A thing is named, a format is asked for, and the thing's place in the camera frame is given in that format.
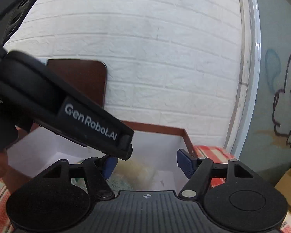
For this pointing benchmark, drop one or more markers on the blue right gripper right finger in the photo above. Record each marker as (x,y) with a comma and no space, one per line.
(186,162)

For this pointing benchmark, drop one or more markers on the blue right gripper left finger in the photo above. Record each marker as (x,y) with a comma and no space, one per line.
(108,165)

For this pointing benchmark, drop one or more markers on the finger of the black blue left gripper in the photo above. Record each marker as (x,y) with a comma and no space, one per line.
(121,154)

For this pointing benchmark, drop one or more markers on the cotton swab bag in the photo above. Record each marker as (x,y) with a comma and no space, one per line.
(137,174)

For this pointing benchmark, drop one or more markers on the clear packing tape roll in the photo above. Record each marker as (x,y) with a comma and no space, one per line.
(119,183)

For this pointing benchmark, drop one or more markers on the person's hand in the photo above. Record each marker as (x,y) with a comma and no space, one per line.
(8,135)

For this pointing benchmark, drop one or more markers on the brown white storage box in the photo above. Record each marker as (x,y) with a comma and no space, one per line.
(153,145)

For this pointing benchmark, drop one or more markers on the brown box lid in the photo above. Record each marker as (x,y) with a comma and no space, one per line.
(88,76)

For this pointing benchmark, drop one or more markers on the painted glass door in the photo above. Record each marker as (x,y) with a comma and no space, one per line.
(259,132)

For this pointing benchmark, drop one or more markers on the red checkered tablecloth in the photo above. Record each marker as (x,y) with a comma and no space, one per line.
(217,154)

